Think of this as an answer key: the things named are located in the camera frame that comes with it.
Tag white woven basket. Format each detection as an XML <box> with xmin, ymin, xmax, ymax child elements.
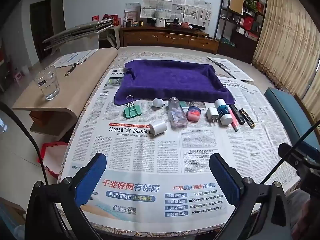
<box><xmin>154</xmin><ymin>10</ymin><xmax>166</xmax><ymax>28</ymax></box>

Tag newspapers on wall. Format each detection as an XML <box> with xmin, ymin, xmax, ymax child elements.
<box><xmin>140</xmin><ymin>0</ymin><xmax>213</xmax><ymax>28</ymax></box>

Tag green binder clip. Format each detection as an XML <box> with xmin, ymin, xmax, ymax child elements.
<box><xmin>123</xmin><ymin>95</ymin><xmax>142</xmax><ymax>119</ymax></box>

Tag stacked folding tables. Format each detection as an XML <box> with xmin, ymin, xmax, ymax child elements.
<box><xmin>42</xmin><ymin>19</ymin><xmax>118</xmax><ymax>52</ymax></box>

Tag clear drinking glass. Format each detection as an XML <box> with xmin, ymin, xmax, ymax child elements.
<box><xmin>34</xmin><ymin>65</ymin><xmax>60</xmax><ymax>101</ymax></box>

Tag brown box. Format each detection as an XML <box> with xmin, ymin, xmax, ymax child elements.
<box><xmin>29</xmin><ymin>111</ymin><xmax>51</xmax><ymax>133</ymax></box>

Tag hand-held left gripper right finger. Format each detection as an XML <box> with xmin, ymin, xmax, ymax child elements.
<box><xmin>209</xmin><ymin>153</ymin><xmax>288</xmax><ymax>240</ymax></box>

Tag dark display shelf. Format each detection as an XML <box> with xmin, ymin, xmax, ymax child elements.
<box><xmin>217</xmin><ymin>0</ymin><xmax>268</xmax><ymax>64</ymax></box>

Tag pink small stool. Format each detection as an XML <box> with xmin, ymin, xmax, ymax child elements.
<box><xmin>13</xmin><ymin>71</ymin><xmax>25</xmax><ymax>87</ymax></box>

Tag folded newspaper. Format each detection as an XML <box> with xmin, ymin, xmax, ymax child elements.
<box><xmin>207</xmin><ymin>56</ymin><xmax>253</xmax><ymax>82</ymax></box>

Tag pink pen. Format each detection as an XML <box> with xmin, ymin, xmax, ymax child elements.
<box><xmin>229</xmin><ymin>110</ymin><xmax>239</xmax><ymax>132</ymax></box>

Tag small pink jar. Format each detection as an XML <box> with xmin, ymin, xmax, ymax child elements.
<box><xmin>187</xmin><ymin>106</ymin><xmax>201</xmax><ymax>122</ymax></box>

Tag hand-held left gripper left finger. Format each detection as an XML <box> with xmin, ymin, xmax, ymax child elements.
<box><xmin>25</xmin><ymin>152</ymin><xmax>108</xmax><ymax>240</ymax></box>

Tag small white jar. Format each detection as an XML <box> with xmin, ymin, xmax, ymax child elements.
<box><xmin>149</xmin><ymin>120</ymin><xmax>167</xmax><ymax>137</ymax></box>

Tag white and blue bottle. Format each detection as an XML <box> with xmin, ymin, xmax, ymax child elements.
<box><xmin>214</xmin><ymin>99</ymin><xmax>233</xmax><ymax>125</ymax></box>

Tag wooden TV cabinet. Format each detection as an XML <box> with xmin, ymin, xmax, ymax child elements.
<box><xmin>119</xmin><ymin>26</ymin><xmax>220</xmax><ymax>55</ymax></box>

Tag black cable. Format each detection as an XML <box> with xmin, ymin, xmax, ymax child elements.
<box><xmin>0</xmin><ymin>102</ymin><xmax>50</xmax><ymax>184</ymax></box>
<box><xmin>259</xmin><ymin>120</ymin><xmax>320</xmax><ymax>184</ymax></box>

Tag white paper sheets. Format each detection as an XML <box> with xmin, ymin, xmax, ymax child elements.
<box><xmin>54</xmin><ymin>49</ymin><xmax>98</xmax><ymax>68</ymax></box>

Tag black and gold lipstick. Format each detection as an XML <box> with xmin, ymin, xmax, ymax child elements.
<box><xmin>239</xmin><ymin>108</ymin><xmax>255</xmax><ymax>129</ymax></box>

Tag beige wooden side table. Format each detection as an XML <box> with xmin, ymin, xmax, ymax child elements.
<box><xmin>12</xmin><ymin>48</ymin><xmax>118</xmax><ymax>135</ymax></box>

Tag blue chair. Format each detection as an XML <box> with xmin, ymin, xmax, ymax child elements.
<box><xmin>264</xmin><ymin>87</ymin><xmax>320</xmax><ymax>153</ymax></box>

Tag purple towel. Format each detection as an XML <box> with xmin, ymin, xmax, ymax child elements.
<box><xmin>114</xmin><ymin>59</ymin><xmax>236</xmax><ymax>105</ymax></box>

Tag person's right forearm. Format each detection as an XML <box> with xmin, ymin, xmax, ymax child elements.
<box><xmin>285</xmin><ymin>189</ymin><xmax>320</xmax><ymax>240</ymax></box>

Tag dark tea set tray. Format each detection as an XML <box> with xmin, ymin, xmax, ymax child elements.
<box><xmin>168</xmin><ymin>17</ymin><xmax>192</xmax><ymax>30</ymax></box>

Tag red gift boxes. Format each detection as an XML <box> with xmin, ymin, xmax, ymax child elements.
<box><xmin>92</xmin><ymin>14</ymin><xmax>118</xmax><ymax>26</ymax></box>

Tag black lipstick tube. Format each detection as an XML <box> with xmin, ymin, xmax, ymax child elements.
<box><xmin>230</xmin><ymin>104</ymin><xmax>245</xmax><ymax>125</ymax></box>

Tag dark wooden door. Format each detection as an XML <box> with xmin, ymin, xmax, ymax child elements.
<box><xmin>29</xmin><ymin>1</ymin><xmax>55</xmax><ymax>63</ymax></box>

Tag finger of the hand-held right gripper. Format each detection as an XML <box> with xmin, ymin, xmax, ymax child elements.
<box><xmin>278</xmin><ymin>142</ymin><xmax>308</xmax><ymax>164</ymax></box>

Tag white charger plug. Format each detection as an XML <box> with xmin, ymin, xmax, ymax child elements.
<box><xmin>206</xmin><ymin>107</ymin><xmax>219</xmax><ymax>123</ymax></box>

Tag beige curtain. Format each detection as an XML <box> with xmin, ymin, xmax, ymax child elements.
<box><xmin>252</xmin><ymin>0</ymin><xmax>320</xmax><ymax>110</ymax></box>

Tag red plastic bag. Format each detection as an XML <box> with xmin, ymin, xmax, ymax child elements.
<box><xmin>37</xmin><ymin>141</ymin><xmax>68</xmax><ymax>178</ymax></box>

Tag clear plastic pill bottle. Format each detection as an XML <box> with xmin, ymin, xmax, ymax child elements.
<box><xmin>167</xmin><ymin>97</ymin><xmax>188</xmax><ymax>128</ymax></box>

